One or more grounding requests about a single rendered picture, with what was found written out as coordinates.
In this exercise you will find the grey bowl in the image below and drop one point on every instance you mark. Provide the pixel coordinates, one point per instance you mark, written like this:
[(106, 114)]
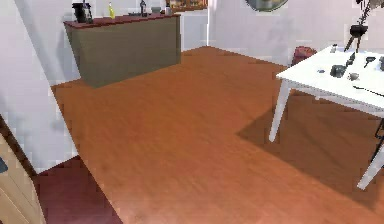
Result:
[(155, 9)]

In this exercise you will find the black spoon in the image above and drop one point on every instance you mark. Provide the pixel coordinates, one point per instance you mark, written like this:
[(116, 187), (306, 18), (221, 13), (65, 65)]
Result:
[(369, 60)]

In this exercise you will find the light wooden door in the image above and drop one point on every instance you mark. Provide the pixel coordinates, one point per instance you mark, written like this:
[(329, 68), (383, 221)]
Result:
[(15, 190)]

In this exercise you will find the dark bottle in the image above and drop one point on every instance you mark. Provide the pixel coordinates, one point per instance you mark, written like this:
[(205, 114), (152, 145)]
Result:
[(143, 8)]

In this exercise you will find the black coffee machine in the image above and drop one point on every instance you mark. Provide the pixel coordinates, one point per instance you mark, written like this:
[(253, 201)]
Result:
[(81, 12)]

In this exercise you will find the olive counter with maroon top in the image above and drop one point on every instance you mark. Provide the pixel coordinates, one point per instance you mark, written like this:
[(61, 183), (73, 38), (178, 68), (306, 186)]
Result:
[(126, 50)]

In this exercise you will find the white table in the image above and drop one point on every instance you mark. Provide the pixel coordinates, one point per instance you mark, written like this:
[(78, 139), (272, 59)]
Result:
[(336, 80)]

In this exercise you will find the small grey cup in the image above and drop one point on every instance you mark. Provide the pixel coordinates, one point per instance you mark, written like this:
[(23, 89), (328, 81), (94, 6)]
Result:
[(353, 76)]

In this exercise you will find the framed picture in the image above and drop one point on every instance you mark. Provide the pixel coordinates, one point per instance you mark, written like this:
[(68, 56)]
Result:
[(186, 4)]

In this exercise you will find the small grey shaker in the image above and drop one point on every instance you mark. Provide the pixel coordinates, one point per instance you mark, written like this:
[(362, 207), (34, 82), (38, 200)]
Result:
[(333, 48)]

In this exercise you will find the round dark mirror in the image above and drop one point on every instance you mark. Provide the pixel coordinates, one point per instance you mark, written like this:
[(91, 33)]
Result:
[(266, 4)]

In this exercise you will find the small grey jar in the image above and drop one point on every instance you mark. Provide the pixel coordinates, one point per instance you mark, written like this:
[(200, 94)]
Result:
[(168, 10)]

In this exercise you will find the yellow spray bottle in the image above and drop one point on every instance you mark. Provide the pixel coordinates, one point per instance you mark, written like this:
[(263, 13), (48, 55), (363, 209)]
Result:
[(111, 10)]

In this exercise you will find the dark grey mug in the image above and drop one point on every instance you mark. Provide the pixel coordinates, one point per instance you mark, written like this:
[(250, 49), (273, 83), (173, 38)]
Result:
[(337, 70)]

